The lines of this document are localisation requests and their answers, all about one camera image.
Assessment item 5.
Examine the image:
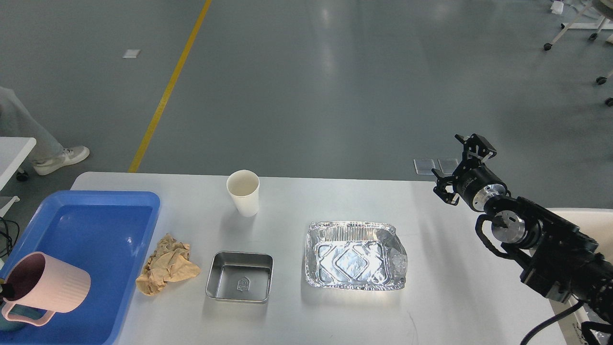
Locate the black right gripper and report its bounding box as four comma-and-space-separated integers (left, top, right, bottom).
431, 134, 508, 212

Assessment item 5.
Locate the pink ribbed mug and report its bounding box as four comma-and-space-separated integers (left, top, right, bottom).
1, 252, 91, 327

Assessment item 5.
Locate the small steel tray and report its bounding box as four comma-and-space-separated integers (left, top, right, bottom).
205, 251, 273, 304

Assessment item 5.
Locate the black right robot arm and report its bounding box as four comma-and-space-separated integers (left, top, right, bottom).
432, 134, 613, 345

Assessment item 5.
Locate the clear floor plate right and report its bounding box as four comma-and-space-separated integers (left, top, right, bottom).
438, 159, 460, 175

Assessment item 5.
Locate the clear floor plate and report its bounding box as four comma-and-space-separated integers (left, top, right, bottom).
438, 159, 460, 175
413, 159, 436, 175

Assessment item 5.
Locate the teal mug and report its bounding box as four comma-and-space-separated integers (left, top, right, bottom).
0, 305, 27, 332

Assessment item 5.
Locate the clear floor plate left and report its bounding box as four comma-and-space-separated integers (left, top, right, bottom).
413, 159, 436, 175

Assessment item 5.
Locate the blue plastic tray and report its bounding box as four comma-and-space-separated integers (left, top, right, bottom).
1, 190, 160, 345

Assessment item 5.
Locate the aluminium foil tray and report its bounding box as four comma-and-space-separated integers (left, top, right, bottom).
304, 221, 408, 292

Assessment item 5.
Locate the white side table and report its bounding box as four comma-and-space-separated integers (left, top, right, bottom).
0, 136, 36, 189

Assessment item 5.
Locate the beige waste bin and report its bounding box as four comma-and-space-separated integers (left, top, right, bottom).
550, 208, 613, 345

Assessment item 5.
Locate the white sneaker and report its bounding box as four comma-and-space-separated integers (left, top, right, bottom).
32, 146, 90, 175

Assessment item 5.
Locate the crumpled brown paper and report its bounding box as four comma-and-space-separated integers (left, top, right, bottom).
135, 233, 202, 296

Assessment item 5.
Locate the person's leg in grey trousers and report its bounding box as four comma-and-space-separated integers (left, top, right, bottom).
0, 87, 64, 163

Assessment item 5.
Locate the white rolling stand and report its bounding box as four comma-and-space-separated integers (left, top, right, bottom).
543, 0, 613, 108

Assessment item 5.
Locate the white paper cup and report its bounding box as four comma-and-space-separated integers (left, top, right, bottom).
226, 170, 260, 218

